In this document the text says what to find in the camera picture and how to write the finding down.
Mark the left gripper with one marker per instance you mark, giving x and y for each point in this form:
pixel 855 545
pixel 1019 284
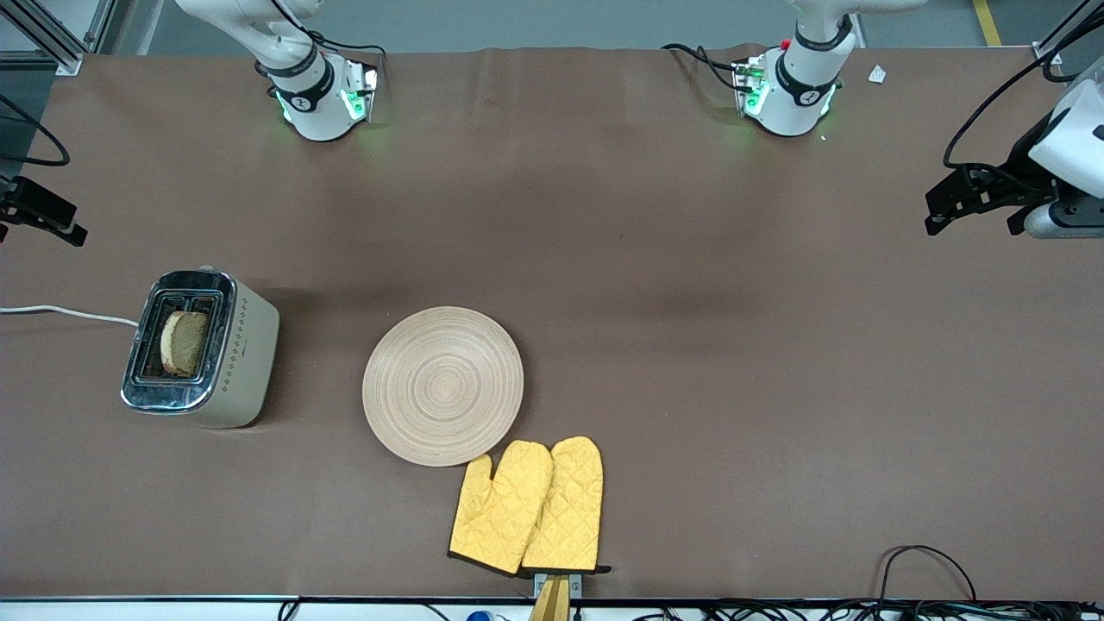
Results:
pixel 1021 172

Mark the brown bread toast slice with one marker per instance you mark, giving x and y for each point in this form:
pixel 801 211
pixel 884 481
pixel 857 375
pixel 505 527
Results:
pixel 185 343

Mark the round light wooden plate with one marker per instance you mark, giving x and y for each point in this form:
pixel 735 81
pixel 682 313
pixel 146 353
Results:
pixel 442 386

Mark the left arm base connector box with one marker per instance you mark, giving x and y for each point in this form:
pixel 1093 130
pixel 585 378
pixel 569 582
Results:
pixel 749 86

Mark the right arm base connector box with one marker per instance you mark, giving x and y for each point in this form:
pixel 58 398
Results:
pixel 360 90

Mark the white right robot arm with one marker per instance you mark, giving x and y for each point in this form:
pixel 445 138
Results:
pixel 310 95

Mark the small white paper scrap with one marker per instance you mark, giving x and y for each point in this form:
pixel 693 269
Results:
pixel 877 74

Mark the cream and chrome toaster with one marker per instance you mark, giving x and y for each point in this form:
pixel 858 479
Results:
pixel 246 354

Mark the brown table cover sheet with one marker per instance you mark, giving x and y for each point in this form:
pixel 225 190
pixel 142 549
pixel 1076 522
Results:
pixel 690 345

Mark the yellow quilted oven mitt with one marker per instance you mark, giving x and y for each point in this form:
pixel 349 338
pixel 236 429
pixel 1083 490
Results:
pixel 569 509
pixel 500 509

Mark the small blue cap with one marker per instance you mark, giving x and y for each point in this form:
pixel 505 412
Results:
pixel 479 616

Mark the wooden stick with metal bracket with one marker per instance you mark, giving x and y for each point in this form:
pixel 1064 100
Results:
pixel 552 599

